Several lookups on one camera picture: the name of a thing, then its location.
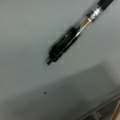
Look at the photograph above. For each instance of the black pen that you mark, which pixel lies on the black pen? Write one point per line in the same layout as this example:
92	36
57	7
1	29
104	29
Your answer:
74	32

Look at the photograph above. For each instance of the black compartment tray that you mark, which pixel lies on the black compartment tray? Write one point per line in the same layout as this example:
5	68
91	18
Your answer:
102	111

